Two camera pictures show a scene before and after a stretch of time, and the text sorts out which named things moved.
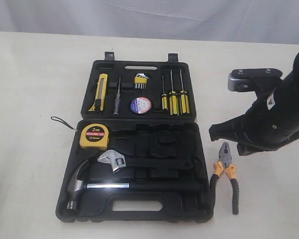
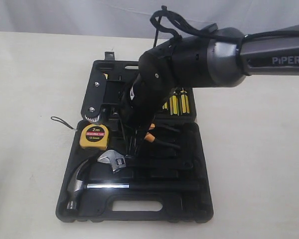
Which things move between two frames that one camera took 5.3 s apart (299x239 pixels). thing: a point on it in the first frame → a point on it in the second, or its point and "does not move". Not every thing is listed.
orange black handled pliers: (224, 163) → (156, 133)
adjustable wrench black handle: (119, 162) does not move
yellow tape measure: (93, 136) does not move
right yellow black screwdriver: (185, 104) does not move
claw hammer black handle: (75, 184) does not move
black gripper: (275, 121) → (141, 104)
